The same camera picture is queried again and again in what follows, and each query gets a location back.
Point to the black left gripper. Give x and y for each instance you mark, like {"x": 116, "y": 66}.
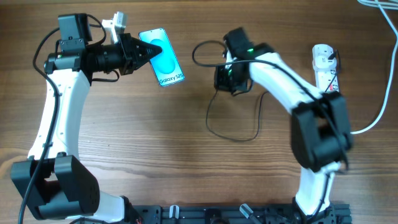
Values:
{"x": 130, "y": 46}

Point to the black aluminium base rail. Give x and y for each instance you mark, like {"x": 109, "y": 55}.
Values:
{"x": 268, "y": 214}

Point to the turquoise screen smartphone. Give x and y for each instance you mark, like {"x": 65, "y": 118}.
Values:
{"x": 165, "y": 65}

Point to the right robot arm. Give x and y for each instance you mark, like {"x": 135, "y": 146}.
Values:
{"x": 320, "y": 133}

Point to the white usb charger plug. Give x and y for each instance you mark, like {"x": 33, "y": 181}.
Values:
{"x": 322, "y": 63}

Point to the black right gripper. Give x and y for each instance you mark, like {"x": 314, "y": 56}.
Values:
{"x": 221, "y": 84}

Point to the white power strip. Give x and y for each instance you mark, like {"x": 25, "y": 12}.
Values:
{"x": 327, "y": 81}

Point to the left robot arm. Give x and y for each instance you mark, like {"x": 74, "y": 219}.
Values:
{"x": 53, "y": 183}

